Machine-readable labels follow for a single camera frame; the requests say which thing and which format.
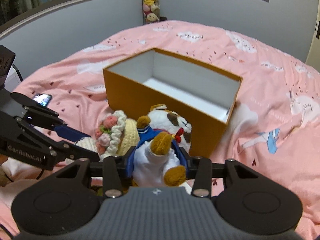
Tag crochet flower bouquet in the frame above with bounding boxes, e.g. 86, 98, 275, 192
75, 110, 139, 161

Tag smartphone on bed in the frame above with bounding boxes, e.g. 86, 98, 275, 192
33, 93, 53, 107

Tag cream door with handle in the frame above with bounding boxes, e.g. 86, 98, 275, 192
306, 8, 319, 72

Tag pink printed bed quilt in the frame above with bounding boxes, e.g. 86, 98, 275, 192
16, 21, 319, 239

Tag orange cardboard box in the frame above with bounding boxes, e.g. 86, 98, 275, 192
103, 48, 242, 158

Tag hanging plush toy stack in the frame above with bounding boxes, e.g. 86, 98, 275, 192
142, 0, 161, 24

